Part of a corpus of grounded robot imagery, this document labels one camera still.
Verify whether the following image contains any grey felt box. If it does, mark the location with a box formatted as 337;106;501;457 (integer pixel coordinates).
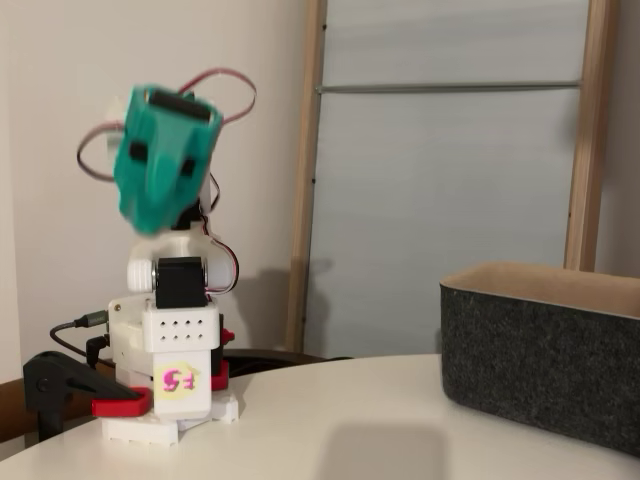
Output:
439;262;640;456

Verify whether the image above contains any black clamp with red pad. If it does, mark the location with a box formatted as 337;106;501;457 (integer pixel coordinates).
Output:
209;327;235;394
22;351;151;444

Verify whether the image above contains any metal rod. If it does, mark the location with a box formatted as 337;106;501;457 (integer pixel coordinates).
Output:
315;79;585;94

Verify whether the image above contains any grey usb cable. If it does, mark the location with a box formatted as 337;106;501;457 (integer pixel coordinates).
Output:
49;312;110;362

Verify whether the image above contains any wooden frame with frosted panel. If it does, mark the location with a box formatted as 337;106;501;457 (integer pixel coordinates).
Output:
287;0;621;354

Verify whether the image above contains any black power cable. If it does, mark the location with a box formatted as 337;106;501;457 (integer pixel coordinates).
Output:
85;335;115;369

